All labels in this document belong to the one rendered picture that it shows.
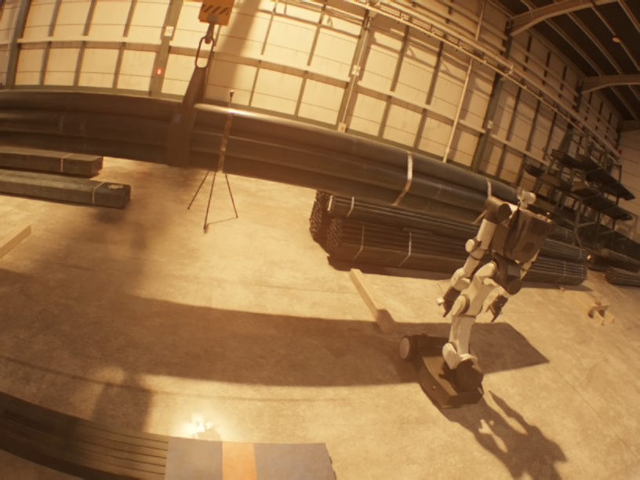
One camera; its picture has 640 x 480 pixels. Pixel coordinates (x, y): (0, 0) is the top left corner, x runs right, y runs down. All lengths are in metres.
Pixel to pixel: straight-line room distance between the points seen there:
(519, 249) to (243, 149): 1.75
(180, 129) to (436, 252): 3.30
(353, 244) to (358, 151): 1.59
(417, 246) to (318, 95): 7.64
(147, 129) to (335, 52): 9.36
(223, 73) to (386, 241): 8.11
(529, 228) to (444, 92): 11.08
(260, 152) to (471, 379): 1.96
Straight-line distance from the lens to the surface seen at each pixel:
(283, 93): 10.57
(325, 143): 2.16
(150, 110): 2.18
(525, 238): 1.95
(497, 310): 2.44
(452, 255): 4.39
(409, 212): 3.95
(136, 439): 1.56
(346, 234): 3.57
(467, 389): 2.26
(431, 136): 12.53
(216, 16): 2.38
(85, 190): 4.46
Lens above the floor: 1.49
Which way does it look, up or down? 20 degrees down
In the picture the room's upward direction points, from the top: 15 degrees clockwise
